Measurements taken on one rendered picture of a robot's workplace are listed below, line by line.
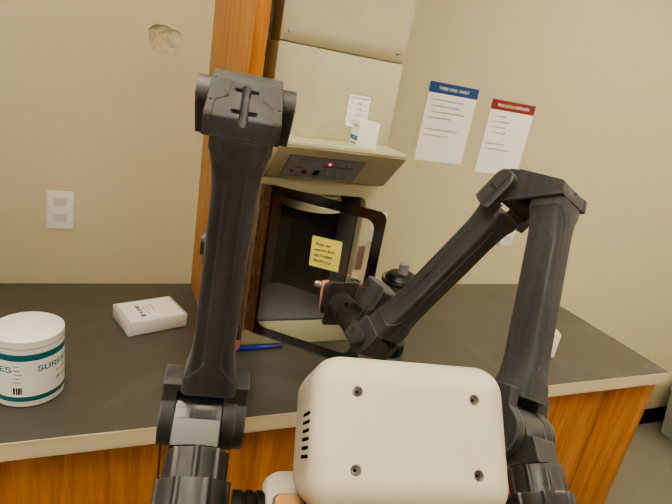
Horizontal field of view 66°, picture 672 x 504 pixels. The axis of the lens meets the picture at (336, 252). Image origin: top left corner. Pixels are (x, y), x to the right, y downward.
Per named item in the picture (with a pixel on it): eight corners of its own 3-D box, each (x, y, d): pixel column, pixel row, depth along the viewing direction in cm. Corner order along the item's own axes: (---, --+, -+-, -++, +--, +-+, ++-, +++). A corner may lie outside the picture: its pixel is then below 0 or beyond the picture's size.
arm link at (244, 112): (189, 68, 46) (300, 90, 48) (204, 64, 59) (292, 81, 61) (153, 460, 61) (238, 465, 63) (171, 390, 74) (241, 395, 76)
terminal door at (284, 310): (247, 329, 137) (267, 182, 124) (355, 366, 129) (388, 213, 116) (246, 330, 136) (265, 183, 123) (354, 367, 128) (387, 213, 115)
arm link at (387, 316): (520, 178, 81) (553, 208, 87) (501, 162, 85) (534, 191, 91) (347, 355, 95) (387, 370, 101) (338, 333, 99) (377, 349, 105)
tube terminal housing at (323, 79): (222, 303, 160) (251, 38, 135) (319, 302, 173) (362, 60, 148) (239, 344, 138) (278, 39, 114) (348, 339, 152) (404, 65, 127)
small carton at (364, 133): (348, 143, 126) (353, 118, 124) (367, 145, 127) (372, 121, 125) (355, 146, 121) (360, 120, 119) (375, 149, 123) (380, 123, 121)
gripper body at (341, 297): (354, 279, 113) (368, 294, 107) (346, 320, 117) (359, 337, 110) (327, 279, 110) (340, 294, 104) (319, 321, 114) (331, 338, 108)
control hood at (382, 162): (261, 173, 123) (266, 131, 120) (380, 184, 136) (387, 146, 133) (274, 185, 113) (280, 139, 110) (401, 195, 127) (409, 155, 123)
